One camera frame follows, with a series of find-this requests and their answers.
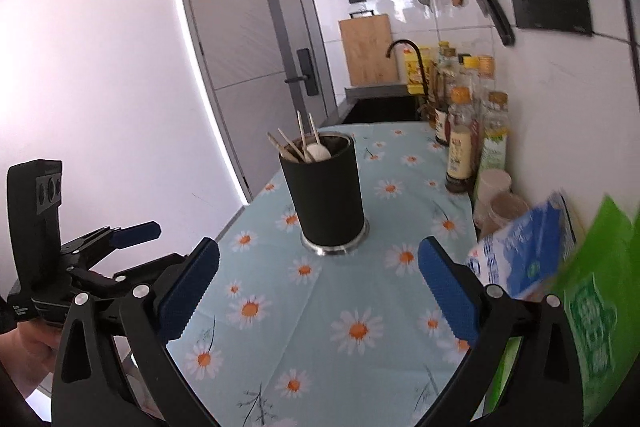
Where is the tall gold cap bottle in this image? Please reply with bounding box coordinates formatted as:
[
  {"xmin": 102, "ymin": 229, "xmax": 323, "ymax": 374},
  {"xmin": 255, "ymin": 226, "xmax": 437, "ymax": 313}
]
[{"xmin": 476, "ymin": 55, "xmax": 496, "ymax": 103}]

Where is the small orange cap bottle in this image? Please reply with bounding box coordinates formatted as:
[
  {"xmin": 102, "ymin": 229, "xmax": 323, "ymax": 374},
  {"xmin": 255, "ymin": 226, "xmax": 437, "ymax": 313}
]
[{"xmin": 445, "ymin": 86, "xmax": 474, "ymax": 194}]

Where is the grey door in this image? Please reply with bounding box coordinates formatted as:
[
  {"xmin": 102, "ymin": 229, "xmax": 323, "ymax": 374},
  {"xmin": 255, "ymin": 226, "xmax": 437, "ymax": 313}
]
[{"xmin": 183, "ymin": 0, "xmax": 337, "ymax": 202}]

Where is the green label oil bottle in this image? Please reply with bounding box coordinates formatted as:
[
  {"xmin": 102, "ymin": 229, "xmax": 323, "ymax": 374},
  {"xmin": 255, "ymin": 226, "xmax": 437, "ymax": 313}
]
[{"xmin": 474, "ymin": 91, "xmax": 511, "ymax": 198}]

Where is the brown chopstick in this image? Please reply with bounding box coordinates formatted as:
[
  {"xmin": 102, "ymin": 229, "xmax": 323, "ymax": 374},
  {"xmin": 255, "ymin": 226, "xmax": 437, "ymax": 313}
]
[{"xmin": 267, "ymin": 133, "xmax": 299, "ymax": 164}]

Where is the yellow cap bottle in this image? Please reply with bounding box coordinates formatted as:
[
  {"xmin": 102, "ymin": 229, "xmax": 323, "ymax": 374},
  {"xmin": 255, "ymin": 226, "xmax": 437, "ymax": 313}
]
[{"xmin": 459, "ymin": 54, "xmax": 480, "ymax": 91}]

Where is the black utensil holder cup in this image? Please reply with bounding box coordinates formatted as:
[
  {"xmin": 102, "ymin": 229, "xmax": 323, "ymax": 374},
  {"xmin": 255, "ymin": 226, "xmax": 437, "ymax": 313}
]
[{"xmin": 280, "ymin": 128, "xmax": 368, "ymax": 255}]

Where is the pale wooden chopstick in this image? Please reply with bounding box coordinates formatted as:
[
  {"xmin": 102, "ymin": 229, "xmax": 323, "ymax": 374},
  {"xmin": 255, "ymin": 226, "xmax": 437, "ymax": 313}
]
[{"xmin": 296, "ymin": 110, "xmax": 308, "ymax": 161}]

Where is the wooden cutting board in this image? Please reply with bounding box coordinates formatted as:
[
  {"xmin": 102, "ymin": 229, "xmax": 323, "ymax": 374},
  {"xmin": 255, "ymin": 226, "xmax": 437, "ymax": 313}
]
[{"xmin": 338, "ymin": 14, "xmax": 400, "ymax": 87}]

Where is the paper cup stack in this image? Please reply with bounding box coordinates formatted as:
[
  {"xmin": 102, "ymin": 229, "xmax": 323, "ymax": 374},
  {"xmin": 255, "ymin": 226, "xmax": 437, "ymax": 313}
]
[
  {"xmin": 473, "ymin": 169, "xmax": 512, "ymax": 229},
  {"xmin": 480, "ymin": 192, "xmax": 529, "ymax": 239}
]

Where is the person's left hand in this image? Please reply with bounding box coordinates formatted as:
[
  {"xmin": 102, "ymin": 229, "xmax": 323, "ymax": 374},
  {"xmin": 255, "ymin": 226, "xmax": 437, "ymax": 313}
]
[{"xmin": 1, "ymin": 320, "xmax": 62, "ymax": 398}]

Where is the thin wooden chopstick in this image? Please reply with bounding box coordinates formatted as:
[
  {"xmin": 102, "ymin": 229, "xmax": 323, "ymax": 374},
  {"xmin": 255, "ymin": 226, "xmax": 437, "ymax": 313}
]
[{"xmin": 308, "ymin": 113, "xmax": 323, "ymax": 150}]

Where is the daisy print tablecloth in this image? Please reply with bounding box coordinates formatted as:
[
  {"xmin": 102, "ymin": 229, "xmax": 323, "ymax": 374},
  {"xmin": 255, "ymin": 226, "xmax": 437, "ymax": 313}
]
[{"xmin": 168, "ymin": 122, "xmax": 475, "ymax": 426}]

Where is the black faucet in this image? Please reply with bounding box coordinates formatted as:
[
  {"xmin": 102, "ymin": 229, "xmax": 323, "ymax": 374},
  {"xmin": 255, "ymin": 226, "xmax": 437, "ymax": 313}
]
[{"xmin": 385, "ymin": 39, "xmax": 430, "ymax": 122}]

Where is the dark soy sauce bottle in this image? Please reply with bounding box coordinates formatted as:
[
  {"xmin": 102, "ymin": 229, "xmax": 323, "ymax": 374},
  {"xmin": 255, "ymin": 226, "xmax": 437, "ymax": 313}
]
[{"xmin": 435, "ymin": 41, "xmax": 458, "ymax": 146}]

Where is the black sink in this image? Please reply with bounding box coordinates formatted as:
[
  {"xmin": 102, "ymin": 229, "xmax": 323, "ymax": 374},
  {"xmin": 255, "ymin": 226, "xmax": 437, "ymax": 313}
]
[{"xmin": 326, "ymin": 83, "xmax": 422, "ymax": 124}]

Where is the yellow oil jug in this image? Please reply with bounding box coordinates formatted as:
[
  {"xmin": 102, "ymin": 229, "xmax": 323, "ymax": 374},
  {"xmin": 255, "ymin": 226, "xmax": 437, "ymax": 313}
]
[{"xmin": 402, "ymin": 44, "xmax": 432, "ymax": 95}]

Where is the green plastic bag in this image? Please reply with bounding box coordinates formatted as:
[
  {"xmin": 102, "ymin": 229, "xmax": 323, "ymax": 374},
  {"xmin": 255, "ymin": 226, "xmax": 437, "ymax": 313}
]
[{"xmin": 482, "ymin": 193, "xmax": 640, "ymax": 427}]

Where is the black door handle lock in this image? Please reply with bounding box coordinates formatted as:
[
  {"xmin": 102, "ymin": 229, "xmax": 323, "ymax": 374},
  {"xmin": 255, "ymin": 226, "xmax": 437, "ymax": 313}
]
[{"xmin": 285, "ymin": 48, "xmax": 320, "ymax": 96}]

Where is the white ceramic spoon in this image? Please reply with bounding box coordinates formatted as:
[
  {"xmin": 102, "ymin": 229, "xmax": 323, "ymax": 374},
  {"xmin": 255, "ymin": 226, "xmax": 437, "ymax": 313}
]
[{"xmin": 306, "ymin": 143, "xmax": 331, "ymax": 161}]

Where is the white blue salt bag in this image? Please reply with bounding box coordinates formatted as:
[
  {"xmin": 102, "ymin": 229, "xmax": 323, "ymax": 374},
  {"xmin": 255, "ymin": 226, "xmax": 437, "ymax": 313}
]
[{"xmin": 465, "ymin": 192, "xmax": 582, "ymax": 301}]

